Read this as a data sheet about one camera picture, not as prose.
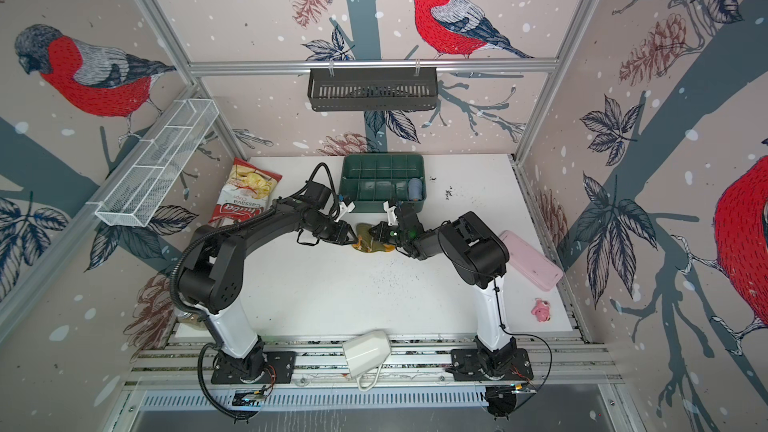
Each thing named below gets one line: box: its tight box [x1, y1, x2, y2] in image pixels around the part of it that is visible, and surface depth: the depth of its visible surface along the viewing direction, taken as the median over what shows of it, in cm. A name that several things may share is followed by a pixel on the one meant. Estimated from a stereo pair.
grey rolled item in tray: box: [408, 178, 423, 201], surface depth 105 cm
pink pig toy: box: [531, 297, 551, 323], surface depth 83 cm
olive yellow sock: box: [352, 222, 395, 253], surface depth 95 cm
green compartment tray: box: [340, 153, 427, 213], surface depth 113 cm
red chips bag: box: [208, 157, 282, 227], surface depth 105 cm
